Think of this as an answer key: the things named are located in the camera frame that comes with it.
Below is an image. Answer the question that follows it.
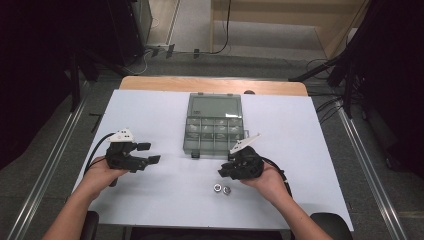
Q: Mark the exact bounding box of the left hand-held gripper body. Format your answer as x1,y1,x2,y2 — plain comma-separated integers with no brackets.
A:
105,128,149,174

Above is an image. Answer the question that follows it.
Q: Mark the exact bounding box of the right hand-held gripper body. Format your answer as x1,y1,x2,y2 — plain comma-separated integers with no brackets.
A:
229,133,265,181

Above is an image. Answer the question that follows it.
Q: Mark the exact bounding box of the grey translucent compartment box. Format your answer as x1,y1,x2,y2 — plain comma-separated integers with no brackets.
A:
182,92,251,159

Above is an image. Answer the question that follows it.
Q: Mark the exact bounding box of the person's right hand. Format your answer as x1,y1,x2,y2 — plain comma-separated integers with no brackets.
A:
240,163,291,206

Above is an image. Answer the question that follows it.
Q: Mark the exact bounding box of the person's left hand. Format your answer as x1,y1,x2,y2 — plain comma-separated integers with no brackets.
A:
78,163,129,201

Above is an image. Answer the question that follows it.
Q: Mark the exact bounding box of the white board sheet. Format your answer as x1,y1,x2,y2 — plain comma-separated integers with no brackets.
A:
60,89,354,232

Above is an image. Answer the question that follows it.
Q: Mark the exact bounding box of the person's left leg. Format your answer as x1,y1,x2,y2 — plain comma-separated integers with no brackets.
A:
80,210,100,240

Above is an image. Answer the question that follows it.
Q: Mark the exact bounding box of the person's leg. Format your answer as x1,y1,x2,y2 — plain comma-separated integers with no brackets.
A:
309,212,355,240
80,210,100,240

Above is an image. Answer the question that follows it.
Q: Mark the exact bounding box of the black metal stand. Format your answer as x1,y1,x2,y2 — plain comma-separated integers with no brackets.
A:
68,46,101,113
288,49,359,119

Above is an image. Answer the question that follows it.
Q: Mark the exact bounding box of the person's right leg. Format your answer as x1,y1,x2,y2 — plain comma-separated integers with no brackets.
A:
309,212,355,240

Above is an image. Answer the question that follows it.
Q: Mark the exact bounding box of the black cabinet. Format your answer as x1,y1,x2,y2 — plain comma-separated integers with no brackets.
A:
76,0,154,68

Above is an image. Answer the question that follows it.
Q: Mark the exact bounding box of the dark curtain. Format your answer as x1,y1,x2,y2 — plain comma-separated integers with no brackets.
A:
333,0,424,181
0,0,111,171

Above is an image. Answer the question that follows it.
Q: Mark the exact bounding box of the light wooden furniture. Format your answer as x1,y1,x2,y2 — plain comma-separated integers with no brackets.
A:
209,0,373,60

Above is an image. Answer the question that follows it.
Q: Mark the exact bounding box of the left hand-held gripper cable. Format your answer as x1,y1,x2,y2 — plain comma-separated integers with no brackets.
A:
83,132,116,176

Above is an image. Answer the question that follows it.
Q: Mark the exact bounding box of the hand-held gripper cable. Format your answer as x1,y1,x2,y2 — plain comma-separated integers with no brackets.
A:
83,132,116,176
261,156,294,198

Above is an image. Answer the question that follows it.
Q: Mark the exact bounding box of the right hand-held gripper cable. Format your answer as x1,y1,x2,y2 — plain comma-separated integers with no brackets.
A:
261,156,294,198

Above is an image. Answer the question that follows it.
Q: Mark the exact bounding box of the aluminium floor rail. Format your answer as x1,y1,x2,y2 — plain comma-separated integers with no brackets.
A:
334,99,409,240
6,96,90,240

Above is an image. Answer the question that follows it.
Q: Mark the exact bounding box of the white floor cable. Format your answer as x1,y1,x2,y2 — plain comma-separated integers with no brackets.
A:
122,49,149,76

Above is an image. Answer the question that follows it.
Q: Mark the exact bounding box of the black floor cable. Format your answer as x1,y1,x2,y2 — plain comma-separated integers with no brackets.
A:
314,95,344,126

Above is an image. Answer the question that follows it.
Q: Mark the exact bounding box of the hanging black cable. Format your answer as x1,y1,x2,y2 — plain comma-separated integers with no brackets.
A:
209,0,233,55

